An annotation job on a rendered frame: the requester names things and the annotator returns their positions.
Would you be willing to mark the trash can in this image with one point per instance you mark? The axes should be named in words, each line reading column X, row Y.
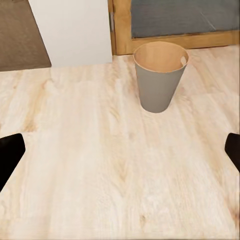
column 158, row 68

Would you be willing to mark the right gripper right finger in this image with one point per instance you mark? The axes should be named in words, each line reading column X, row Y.
column 232, row 148

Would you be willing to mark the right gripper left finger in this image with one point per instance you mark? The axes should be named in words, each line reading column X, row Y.
column 12, row 149

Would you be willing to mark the door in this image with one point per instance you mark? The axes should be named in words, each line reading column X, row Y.
column 190, row 24

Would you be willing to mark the cabinet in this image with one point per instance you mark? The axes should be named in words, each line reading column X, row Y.
column 21, row 44

